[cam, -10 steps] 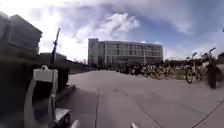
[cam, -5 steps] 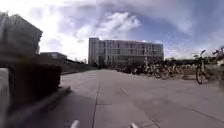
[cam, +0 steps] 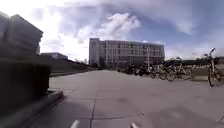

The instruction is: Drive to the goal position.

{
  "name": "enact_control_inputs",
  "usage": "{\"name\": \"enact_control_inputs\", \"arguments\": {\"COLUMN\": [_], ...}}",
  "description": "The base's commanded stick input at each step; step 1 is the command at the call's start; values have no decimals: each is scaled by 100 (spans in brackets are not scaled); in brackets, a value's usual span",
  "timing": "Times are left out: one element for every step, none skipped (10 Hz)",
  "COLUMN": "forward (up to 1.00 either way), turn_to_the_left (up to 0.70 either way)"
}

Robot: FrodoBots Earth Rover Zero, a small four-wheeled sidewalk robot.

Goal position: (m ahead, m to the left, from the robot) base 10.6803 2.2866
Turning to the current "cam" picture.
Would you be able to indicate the bicycle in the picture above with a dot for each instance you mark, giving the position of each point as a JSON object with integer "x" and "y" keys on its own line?
{"x": 212, "y": 71}

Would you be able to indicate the large grey multi-storey building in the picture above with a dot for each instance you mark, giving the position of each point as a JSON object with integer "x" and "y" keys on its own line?
{"x": 126, "y": 53}

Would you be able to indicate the grey paved plaza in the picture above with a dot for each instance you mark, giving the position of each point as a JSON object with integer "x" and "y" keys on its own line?
{"x": 126, "y": 96}

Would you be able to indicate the low concrete wall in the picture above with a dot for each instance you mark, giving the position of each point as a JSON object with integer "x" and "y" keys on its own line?
{"x": 199, "y": 74}

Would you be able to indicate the robot's own part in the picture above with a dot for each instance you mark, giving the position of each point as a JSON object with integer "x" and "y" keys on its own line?
{"x": 133, "y": 125}
{"x": 75, "y": 124}

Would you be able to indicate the low dark building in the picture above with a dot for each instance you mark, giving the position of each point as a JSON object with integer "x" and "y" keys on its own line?
{"x": 55, "y": 56}

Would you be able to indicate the dark stepped building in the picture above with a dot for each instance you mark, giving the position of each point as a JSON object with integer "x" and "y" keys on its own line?
{"x": 20, "y": 36}

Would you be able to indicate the grey concrete kerb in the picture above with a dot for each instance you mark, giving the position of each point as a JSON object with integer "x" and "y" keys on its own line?
{"x": 33, "y": 108}

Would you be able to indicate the row of parked bikes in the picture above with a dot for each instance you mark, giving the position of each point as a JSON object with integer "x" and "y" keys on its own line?
{"x": 156, "y": 71}

